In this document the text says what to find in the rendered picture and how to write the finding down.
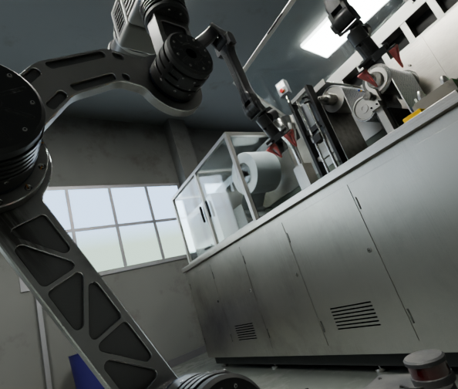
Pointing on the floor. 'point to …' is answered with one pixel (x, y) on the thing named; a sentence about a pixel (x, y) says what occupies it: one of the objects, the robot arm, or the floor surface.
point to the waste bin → (83, 374)
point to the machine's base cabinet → (365, 262)
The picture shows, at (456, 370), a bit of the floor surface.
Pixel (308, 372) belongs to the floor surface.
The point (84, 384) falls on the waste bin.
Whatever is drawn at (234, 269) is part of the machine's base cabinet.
